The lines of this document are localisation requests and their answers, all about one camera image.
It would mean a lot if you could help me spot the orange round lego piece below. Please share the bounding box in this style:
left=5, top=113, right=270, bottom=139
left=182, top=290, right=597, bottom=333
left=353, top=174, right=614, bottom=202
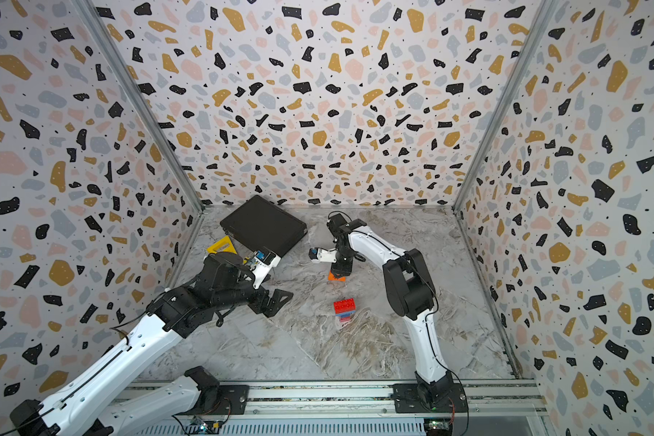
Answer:
left=328, top=272, right=346, bottom=282

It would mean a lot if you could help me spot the red long lego brick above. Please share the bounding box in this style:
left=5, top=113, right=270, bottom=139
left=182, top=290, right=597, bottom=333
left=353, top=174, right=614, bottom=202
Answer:
left=334, top=298, right=356, bottom=316

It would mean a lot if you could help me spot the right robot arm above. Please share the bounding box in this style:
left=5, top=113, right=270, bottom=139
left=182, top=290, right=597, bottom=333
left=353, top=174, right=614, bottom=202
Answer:
left=309, top=212, right=454, bottom=410

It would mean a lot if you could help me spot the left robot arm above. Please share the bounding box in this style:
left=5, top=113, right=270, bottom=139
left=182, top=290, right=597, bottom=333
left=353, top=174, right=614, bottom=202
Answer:
left=10, top=253, right=294, bottom=435

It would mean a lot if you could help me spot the yellow triangle piece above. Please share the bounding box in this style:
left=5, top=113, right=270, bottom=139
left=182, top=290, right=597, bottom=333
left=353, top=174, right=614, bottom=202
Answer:
left=206, top=235, right=237, bottom=254

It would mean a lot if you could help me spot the black flat case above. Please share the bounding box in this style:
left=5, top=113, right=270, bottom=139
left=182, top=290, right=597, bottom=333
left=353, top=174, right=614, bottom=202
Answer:
left=220, top=195, right=308, bottom=258

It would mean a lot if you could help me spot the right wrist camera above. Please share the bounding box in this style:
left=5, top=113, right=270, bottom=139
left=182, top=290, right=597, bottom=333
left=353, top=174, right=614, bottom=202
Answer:
left=309, top=247, right=337, bottom=263

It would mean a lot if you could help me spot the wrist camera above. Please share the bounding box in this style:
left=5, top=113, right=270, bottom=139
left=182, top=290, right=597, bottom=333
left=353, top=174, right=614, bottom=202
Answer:
left=246, top=249, right=281, bottom=289
left=309, top=247, right=337, bottom=263

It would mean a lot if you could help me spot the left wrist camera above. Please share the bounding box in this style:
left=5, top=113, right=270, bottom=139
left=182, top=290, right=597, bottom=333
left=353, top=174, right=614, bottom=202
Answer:
left=246, top=249, right=281, bottom=289

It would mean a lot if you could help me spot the aluminium rail frame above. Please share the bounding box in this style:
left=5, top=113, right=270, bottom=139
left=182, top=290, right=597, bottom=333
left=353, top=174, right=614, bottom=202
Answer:
left=112, top=380, right=554, bottom=435

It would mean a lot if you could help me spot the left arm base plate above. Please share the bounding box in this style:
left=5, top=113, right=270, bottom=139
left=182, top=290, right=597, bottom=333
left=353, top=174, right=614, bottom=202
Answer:
left=193, top=384, right=250, bottom=416

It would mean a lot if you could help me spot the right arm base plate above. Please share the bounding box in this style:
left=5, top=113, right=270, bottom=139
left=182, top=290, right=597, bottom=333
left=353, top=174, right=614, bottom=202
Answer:
left=391, top=383, right=469, bottom=414

